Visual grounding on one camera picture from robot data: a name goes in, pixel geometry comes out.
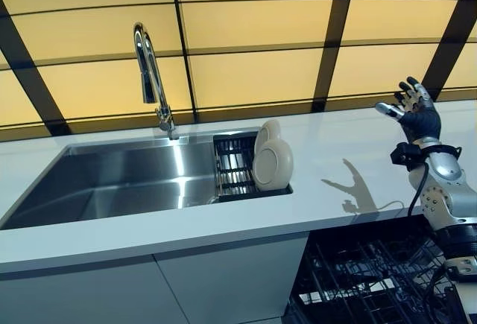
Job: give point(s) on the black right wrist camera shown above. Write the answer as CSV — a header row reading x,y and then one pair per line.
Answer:
x,y
404,154

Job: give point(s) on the small cream round plate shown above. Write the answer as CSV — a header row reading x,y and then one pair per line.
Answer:
x,y
270,130

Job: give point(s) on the wide white cabinet door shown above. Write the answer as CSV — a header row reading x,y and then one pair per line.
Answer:
x,y
74,294

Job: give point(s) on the narrow white cabinet door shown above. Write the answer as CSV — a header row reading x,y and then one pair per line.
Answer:
x,y
231,283

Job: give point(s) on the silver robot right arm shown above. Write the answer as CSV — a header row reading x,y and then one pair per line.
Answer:
x,y
447,197

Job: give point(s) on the black dish drying rack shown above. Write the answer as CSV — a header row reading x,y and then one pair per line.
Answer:
x,y
233,167

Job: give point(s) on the large cream round plate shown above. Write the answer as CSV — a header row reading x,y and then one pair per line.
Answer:
x,y
272,165

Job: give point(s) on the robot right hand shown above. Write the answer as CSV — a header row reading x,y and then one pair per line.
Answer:
x,y
423,121

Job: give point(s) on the stainless steel sink basin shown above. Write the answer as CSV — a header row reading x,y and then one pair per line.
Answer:
x,y
123,182

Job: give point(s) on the chrome gooseneck kitchen faucet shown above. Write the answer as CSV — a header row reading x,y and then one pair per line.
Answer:
x,y
151,74

